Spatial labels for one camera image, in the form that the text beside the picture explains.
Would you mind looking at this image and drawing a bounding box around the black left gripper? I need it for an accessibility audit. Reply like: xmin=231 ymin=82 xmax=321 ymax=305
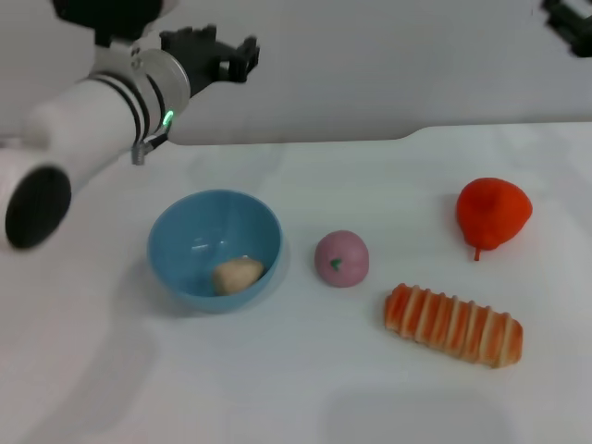
xmin=159 ymin=25 xmax=262 ymax=101

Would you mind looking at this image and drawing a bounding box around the blue bowl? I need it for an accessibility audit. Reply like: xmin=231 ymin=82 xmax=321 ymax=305
xmin=146 ymin=188 xmax=283 ymax=315

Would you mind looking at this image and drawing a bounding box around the beige egg yolk pastry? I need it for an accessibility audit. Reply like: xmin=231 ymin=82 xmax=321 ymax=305
xmin=212 ymin=257 xmax=265 ymax=295

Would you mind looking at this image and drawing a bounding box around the red pear toy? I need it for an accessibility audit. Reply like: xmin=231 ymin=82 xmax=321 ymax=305
xmin=455 ymin=177 xmax=534 ymax=263

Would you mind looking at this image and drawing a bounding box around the pink round fruit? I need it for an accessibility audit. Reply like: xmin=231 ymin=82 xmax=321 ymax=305
xmin=314 ymin=229 xmax=371 ymax=289

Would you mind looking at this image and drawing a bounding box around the orange striped bread loaf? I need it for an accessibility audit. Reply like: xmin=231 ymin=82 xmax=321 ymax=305
xmin=383 ymin=283 xmax=524 ymax=370

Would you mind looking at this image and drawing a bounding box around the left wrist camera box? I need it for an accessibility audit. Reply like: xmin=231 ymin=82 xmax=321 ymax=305
xmin=50 ymin=0 xmax=179 ymax=47

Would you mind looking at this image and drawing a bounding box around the left arm cable with plug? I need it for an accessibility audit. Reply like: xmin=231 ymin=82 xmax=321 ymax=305
xmin=130 ymin=129 xmax=170 ymax=166

